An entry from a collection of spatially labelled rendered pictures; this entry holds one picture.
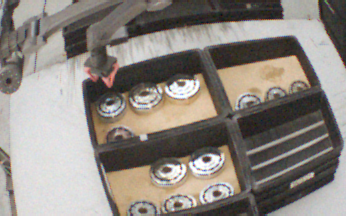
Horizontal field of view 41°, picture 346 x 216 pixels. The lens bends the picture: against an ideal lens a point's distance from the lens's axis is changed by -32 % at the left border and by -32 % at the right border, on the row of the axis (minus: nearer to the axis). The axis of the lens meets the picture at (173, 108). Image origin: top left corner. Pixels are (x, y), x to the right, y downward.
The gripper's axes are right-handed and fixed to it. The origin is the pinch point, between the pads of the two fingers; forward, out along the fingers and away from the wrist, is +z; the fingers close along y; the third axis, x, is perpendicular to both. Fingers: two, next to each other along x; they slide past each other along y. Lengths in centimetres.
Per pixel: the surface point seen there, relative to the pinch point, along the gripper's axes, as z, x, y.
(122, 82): 8.2, -8.2, -0.7
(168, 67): 6.9, -18.4, -11.2
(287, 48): 7, -50, -44
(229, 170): 11.8, 4.9, -45.1
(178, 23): 54, -85, 30
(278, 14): 52, -123, -13
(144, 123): 12.4, -0.4, -13.3
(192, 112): 12.2, -9.9, -23.7
